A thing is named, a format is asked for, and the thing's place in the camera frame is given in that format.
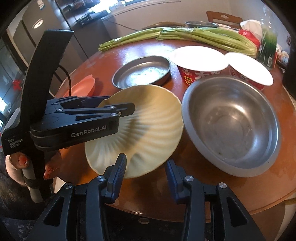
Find black cable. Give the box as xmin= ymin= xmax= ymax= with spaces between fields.
xmin=54 ymin=64 xmax=72 ymax=98

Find small red paper bowl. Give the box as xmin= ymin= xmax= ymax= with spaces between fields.
xmin=225 ymin=52 xmax=273 ymax=91

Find wooden chair with slats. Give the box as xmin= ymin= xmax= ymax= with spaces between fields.
xmin=206 ymin=11 xmax=243 ymax=29

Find long celery bunch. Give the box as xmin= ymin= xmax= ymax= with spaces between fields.
xmin=98 ymin=27 xmax=165 ymax=52

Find pink plastic plate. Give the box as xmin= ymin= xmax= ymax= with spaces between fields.
xmin=63 ymin=75 xmax=95 ymax=97

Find large red paper bowl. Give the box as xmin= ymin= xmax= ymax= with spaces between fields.
xmin=170 ymin=46 xmax=229 ymax=86

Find small white bottle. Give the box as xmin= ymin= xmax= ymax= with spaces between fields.
xmin=276 ymin=44 xmax=289 ymax=66

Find large steel bowl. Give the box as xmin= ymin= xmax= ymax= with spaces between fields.
xmin=182 ymin=75 xmax=281 ymax=178

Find thick celery bunch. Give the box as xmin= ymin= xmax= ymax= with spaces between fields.
xmin=157 ymin=28 xmax=257 ymax=58

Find small steel bowl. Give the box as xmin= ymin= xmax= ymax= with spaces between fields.
xmin=186 ymin=21 xmax=219 ymax=28

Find red tissue pack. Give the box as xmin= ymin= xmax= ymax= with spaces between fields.
xmin=238 ymin=20 xmax=262 ymax=49

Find yellow shell-shaped plate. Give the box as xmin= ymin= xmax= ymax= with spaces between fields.
xmin=85 ymin=85 xmax=184 ymax=179

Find left hand red nails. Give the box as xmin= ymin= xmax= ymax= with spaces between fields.
xmin=4 ymin=150 xmax=62 ymax=186

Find black thermos flask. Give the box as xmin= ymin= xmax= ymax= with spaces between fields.
xmin=282 ymin=43 xmax=296 ymax=99

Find curved wooden armchair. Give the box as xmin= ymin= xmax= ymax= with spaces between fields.
xmin=142 ymin=21 xmax=186 ymax=30

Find grey refrigerator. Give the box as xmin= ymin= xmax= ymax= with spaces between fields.
xmin=4 ymin=0 xmax=112 ymax=95

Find steel pan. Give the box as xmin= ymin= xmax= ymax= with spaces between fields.
xmin=112 ymin=55 xmax=171 ymax=89

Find green label plastic bottle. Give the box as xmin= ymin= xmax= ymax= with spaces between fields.
xmin=257 ymin=15 xmax=278 ymax=70

